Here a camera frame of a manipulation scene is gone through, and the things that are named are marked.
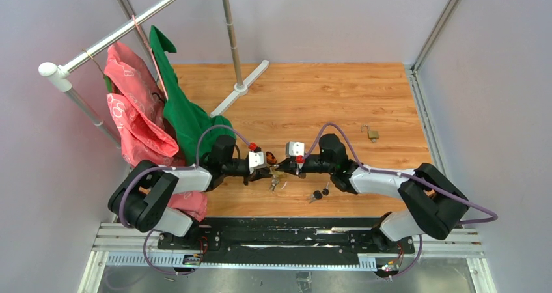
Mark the orange black Opel padlock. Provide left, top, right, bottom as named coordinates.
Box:
left=265, top=151, right=278, bottom=165

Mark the black-headed key bunch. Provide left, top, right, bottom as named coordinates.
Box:
left=307, top=183, right=329, bottom=203

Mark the small brass padlock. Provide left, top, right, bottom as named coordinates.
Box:
left=360, top=124, right=380, bottom=143

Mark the large brass padlock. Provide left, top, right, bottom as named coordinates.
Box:
left=269, top=166, right=287, bottom=180

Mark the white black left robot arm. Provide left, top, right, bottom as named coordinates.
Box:
left=107, top=135, right=271, bottom=249

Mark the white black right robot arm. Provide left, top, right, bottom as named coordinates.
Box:
left=276, top=133, right=469, bottom=253

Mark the green garment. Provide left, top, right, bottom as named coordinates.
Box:
left=149, top=25, right=236, bottom=165

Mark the pink patterned garment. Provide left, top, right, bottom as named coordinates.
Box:
left=104, top=40, right=209, bottom=223

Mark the white metal clothes rack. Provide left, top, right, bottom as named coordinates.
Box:
left=38, top=0, right=270, bottom=149

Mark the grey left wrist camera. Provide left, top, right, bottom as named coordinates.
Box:
left=248, top=151, right=267, bottom=172

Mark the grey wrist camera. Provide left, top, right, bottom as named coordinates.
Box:
left=285, top=141, right=305, bottom=158
left=248, top=151, right=267, bottom=172

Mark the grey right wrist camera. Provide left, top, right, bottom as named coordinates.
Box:
left=285, top=141, right=305, bottom=158

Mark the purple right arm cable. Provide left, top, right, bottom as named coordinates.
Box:
left=295, top=122, right=499, bottom=225

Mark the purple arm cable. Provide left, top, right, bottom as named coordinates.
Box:
left=295, top=122, right=499, bottom=225
left=118, top=124, right=258, bottom=228

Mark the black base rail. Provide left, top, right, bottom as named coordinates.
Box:
left=92, top=216, right=484, bottom=279

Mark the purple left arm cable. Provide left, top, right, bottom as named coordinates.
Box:
left=118, top=124, right=258, bottom=228

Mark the aluminium frame post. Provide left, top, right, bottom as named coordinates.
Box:
left=405, top=0, right=497, bottom=292

